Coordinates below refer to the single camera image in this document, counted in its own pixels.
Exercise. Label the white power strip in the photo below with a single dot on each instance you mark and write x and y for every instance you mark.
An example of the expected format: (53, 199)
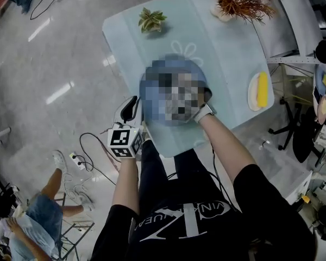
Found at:
(77, 160)

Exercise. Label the person's black printed T-shirt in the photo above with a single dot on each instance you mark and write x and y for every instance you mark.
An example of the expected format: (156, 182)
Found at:
(195, 232)

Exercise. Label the small green potted plant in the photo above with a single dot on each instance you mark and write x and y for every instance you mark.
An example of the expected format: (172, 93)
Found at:
(150, 20)

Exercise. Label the folding side table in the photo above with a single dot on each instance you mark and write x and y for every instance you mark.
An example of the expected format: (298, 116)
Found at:
(293, 72)

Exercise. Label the person's black trousers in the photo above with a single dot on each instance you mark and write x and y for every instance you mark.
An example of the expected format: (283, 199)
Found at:
(152, 173)

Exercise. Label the white desk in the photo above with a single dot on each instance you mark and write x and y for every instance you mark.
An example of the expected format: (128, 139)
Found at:
(288, 173)

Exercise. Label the yellow toy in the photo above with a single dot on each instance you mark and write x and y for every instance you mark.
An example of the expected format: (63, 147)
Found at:
(305, 199)

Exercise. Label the white wrist watch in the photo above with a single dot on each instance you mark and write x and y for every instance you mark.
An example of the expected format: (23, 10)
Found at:
(206, 110)

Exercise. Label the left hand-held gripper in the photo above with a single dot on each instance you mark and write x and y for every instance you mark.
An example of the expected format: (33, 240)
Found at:
(122, 141)

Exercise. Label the black office chair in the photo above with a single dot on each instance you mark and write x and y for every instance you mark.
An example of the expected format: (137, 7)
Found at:
(301, 135)

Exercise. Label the pale blue plate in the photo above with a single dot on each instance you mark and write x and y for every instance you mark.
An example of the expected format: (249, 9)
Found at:
(320, 77)

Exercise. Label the grey metal folding frame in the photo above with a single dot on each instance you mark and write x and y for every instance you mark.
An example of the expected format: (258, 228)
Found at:
(78, 227)

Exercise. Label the light blue tablecloth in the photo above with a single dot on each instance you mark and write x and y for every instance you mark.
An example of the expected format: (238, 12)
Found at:
(220, 50)

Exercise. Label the small pale pink plate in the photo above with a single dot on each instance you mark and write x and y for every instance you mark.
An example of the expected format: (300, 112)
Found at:
(252, 91)

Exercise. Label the person's left forearm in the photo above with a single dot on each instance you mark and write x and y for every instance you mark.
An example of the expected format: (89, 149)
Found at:
(126, 183)

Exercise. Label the yellow corn cob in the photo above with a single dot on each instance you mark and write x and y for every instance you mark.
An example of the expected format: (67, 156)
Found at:
(262, 90)

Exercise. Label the person's right forearm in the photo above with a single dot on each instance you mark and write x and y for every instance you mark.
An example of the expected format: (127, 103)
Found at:
(228, 151)

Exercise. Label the blue round plate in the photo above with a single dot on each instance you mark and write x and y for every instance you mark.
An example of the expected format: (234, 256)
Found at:
(198, 73)

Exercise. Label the white printed bag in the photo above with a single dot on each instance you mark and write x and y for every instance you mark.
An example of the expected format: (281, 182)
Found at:
(323, 136)

